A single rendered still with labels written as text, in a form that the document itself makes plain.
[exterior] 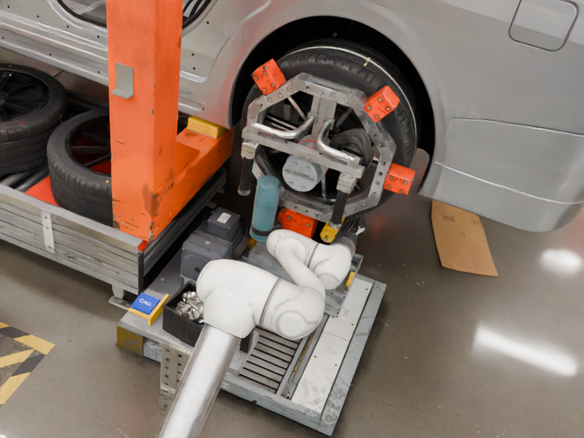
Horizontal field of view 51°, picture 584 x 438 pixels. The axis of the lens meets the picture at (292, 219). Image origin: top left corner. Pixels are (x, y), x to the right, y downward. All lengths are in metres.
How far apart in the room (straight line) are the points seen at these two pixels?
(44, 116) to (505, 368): 2.33
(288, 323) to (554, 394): 1.71
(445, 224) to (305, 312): 2.13
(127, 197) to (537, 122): 1.39
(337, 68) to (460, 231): 1.64
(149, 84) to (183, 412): 0.94
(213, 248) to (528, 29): 1.35
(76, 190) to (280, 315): 1.36
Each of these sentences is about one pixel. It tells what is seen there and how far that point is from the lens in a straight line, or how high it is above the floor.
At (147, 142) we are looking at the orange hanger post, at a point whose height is 0.94.
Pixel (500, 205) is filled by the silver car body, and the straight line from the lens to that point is 2.34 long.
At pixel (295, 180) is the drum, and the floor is 0.83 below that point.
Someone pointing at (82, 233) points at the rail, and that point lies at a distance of 2.60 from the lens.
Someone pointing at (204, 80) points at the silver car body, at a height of 0.92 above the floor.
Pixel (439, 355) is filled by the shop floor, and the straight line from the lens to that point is 2.84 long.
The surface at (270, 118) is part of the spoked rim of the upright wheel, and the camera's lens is 2.35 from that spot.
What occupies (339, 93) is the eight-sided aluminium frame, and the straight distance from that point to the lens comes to 2.09.
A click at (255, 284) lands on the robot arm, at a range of 1.53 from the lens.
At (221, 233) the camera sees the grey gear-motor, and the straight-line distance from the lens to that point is 2.52.
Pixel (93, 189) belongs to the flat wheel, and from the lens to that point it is 2.58.
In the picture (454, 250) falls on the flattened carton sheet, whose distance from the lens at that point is 3.39.
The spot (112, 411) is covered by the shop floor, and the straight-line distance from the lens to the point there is 2.45.
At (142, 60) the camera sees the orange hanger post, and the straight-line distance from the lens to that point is 1.89.
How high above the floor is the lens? 2.05
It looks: 39 degrees down
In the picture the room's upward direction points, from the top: 12 degrees clockwise
